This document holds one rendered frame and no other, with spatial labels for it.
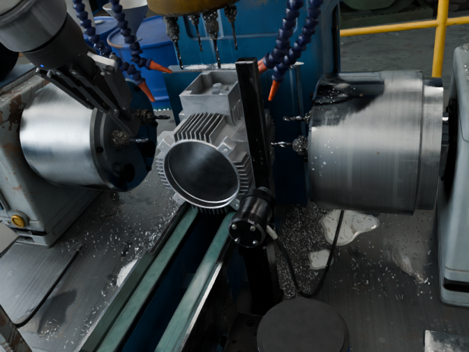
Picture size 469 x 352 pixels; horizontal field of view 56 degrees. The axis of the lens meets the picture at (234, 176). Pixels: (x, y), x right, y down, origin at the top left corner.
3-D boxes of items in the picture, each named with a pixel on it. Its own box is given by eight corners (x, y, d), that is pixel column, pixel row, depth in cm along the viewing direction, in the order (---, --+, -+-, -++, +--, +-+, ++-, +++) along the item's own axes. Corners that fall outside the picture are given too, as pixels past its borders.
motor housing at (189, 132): (204, 159, 107) (188, 86, 97) (280, 163, 101) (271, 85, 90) (168, 211, 92) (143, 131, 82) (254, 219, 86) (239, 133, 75)
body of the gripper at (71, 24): (77, -1, 53) (117, 51, 61) (23, 5, 56) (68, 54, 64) (55, 49, 50) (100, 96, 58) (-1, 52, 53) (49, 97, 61)
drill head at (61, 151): (65, 149, 125) (29, 64, 112) (181, 154, 112) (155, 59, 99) (3, 203, 106) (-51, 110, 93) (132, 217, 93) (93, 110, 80)
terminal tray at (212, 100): (208, 101, 98) (202, 70, 94) (253, 101, 94) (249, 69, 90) (185, 128, 89) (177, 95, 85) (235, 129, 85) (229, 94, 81)
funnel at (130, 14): (129, 45, 246) (115, -3, 232) (169, 40, 240) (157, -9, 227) (111, 61, 225) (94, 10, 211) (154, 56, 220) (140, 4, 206)
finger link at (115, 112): (76, 45, 59) (84, 45, 58) (121, 94, 68) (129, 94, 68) (65, 70, 57) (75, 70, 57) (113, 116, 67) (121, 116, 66)
